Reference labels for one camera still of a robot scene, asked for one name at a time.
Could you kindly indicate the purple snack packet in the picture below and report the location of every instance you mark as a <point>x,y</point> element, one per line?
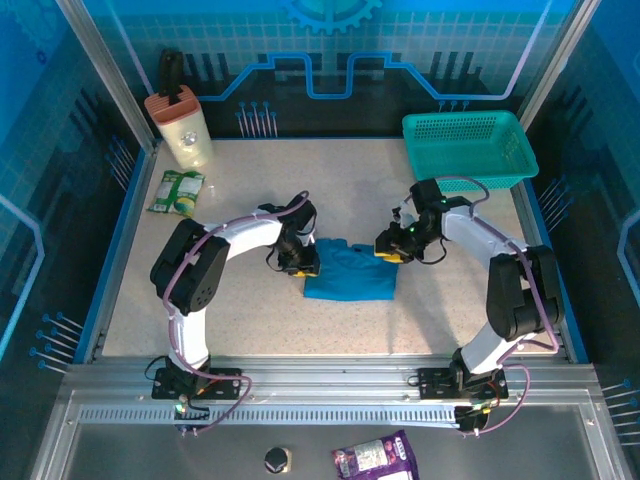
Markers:
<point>375,457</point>

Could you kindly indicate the aluminium mounting rail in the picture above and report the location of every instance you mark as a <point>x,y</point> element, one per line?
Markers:
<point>325,380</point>

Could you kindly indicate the teal plastic basket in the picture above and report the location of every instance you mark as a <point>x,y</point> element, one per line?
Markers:
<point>470,145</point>

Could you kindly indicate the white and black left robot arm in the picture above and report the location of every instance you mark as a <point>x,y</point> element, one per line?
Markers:
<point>250,235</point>

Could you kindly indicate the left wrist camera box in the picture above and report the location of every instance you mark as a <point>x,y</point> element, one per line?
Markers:
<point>305,216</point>

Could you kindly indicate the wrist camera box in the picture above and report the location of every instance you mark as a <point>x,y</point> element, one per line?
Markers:
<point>426,194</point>
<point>305,216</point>

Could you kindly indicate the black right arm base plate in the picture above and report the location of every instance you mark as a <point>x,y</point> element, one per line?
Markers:
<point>430,385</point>

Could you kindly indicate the blue t-shirt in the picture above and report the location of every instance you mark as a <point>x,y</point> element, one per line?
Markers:
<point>350,280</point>

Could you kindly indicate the green snack packet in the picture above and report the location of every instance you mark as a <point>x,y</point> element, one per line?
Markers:
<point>177,192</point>

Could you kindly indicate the black round knob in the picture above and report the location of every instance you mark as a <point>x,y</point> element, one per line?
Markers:
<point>277,460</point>

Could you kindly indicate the aluminium frame post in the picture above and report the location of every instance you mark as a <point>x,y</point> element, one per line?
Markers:
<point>107,75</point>
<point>562,50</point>

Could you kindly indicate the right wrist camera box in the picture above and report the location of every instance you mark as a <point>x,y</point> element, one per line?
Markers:
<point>426,194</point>

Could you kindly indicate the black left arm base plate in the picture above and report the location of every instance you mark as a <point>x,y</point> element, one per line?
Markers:
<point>227,390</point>

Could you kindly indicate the cream knife block brown top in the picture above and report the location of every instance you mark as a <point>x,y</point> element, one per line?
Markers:
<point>187,140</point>

